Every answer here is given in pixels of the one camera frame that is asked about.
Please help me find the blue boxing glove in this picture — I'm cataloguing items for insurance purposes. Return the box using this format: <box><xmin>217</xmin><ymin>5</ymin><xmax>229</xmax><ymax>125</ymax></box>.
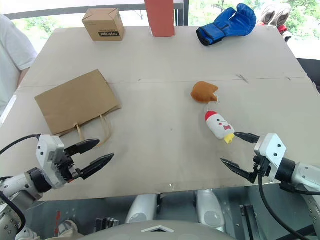
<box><xmin>195</xmin><ymin>3</ymin><xmax>258</xmax><ymax>47</ymax></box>

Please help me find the silver robot leg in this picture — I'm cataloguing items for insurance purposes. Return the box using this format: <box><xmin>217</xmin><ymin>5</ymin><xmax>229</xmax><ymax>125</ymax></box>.
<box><xmin>124</xmin><ymin>193</ymin><xmax>159</xmax><ymax>225</ymax></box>
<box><xmin>195</xmin><ymin>189</ymin><xmax>226</xmax><ymax>233</ymax></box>

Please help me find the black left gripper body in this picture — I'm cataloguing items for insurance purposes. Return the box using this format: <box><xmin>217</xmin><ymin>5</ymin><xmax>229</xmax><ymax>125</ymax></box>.
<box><xmin>55</xmin><ymin>146</ymin><xmax>82</xmax><ymax>185</ymax></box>

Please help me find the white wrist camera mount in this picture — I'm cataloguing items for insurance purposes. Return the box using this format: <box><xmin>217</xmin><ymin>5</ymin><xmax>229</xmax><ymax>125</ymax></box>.
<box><xmin>35</xmin><ymin>134</ymin><xmax>70</xmax><ymax>190</ymax></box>
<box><xmin>253</xmin><ymin>133</ymin><xmax>288</xmax><ymax>183</ymax></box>

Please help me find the small cardboard box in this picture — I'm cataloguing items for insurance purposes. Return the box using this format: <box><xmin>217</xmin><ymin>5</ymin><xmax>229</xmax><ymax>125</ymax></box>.
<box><xmin>81</xmin><ymin>7</ymin><xmax>126</xmax><ymax>42</ymax></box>

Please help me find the tall red box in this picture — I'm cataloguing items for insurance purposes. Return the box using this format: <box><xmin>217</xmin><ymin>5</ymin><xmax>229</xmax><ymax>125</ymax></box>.
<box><xmin>144</xmin><ymin>0</ymin><xmax>176</xmax><ymax>38</ymax></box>

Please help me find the pair of sneakers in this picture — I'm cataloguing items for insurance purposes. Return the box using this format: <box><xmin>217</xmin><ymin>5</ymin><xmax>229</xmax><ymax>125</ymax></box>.
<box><xmin>257</xmin><ymin>2</ymin><xmax>293</xmax><ymax>44</ymax></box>

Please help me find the brown plush toy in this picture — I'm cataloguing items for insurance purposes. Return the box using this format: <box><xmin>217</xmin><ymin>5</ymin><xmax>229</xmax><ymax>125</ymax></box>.
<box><xmin>190</xmin><ymin>81</ymin><xmax>221</xmax><ymax>105</ymax></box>

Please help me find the white chicken plush toy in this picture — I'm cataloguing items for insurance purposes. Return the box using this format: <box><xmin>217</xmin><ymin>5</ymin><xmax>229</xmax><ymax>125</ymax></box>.
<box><xmin>204</xmin><ymin>104</ymin><xmax>236</xmax><ymax>145</ymax></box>

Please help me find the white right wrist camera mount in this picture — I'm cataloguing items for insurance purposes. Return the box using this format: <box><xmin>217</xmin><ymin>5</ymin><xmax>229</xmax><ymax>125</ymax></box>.
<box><xmin>253</xmin><ymin>133</ymin><xmax>288</xmax><ymax>183</ymax></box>

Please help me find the person in white shirt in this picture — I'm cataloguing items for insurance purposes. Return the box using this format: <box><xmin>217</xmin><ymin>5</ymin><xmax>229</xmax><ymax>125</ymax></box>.
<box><xmin>0</xmin><ymin>14</ymin><xmax>38</xmax><ymax>117</ymax></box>

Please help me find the silver robot right leg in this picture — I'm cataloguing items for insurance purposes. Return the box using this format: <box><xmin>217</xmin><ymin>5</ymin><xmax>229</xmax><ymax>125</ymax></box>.
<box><xmin>195</xmin><ymin>189</ymin><xmax>226</xmax><ymax>233</ymax></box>

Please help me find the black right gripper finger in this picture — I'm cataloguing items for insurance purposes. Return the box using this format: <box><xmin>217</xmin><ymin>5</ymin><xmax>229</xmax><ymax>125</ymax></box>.
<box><xmin>234</xmin><ymin>132</ymin><xmax>261</xmax><ymax>145</ymax></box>
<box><xmin>219</xmin><ymin>157</ymin><xmax>258</xmax><ymax>185</ymax></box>

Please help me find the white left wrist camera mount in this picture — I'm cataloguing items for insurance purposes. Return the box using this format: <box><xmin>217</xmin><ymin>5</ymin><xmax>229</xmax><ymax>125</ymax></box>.
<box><xmin>35</xmin><ymin>134</ymin><xmax>70</xmax><ymax>190</ymax></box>

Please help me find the silver robot left leg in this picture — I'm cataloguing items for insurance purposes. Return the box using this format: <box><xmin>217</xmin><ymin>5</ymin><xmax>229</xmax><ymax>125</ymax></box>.
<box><xmin>124</xmin><ymin>193</ymin><xmax>159</xmax><ymax>225</ymax></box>

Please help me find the grey robot torso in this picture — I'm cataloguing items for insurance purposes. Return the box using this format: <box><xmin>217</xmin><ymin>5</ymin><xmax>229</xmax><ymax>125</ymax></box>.
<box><xmin>83</xmin><ymin>219</ymin><xmax>237</xmax><ymax>240</ymax></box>

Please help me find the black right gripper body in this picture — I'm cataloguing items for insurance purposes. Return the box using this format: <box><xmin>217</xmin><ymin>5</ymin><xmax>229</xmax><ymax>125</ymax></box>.
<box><xmin>252</xmin><ymin>154</ymin><xmax>273</xmax><ymax>180</ymax></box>

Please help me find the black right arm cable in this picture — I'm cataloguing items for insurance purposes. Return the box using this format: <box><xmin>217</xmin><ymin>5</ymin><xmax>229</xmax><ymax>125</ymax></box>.
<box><xmin>258</xmin><ymin>172</ymin><xmax>320</xmax><ymax>236</ymax></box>

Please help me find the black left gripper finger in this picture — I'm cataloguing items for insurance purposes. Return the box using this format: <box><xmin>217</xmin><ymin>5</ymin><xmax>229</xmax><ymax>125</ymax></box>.
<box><xmin>64</xmin><ymin>139</ymin><xmax>101</xmax><ymax>157</ymax></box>
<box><xmin>77</xmin><ymin>153</ymin><xmax>115</xmax><ymax>181</ymax></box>

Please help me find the brown paper bag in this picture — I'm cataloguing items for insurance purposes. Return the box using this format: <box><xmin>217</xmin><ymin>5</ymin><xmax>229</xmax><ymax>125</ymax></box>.
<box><xmin>34</xmin><ymin>69</ymin><xmax>123</xmax><ymax>148</ymax></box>

